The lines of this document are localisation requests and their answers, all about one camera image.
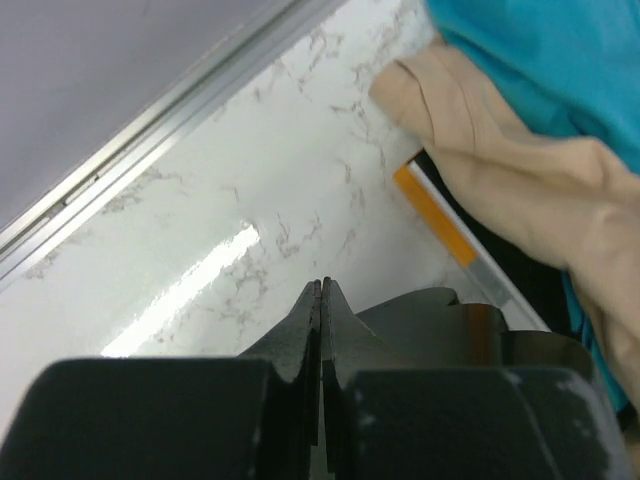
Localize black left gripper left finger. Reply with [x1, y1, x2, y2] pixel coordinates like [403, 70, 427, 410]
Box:
[17, 281, 321, 479]

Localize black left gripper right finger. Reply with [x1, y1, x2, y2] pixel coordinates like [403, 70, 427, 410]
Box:
[321, 279, 633, 479]

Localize beige t shirt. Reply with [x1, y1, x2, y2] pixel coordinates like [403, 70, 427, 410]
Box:
[369, 40, 639, 401]

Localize teal t shirt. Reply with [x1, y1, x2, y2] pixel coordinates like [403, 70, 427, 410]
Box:
[429, 1, 639, 409]

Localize black orange-edged notebook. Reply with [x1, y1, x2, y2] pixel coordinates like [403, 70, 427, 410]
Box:
[394, 151, 571, 336]

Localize aluminium frame rail left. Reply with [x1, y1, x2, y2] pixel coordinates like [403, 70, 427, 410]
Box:
[1, 1, 336, 285]

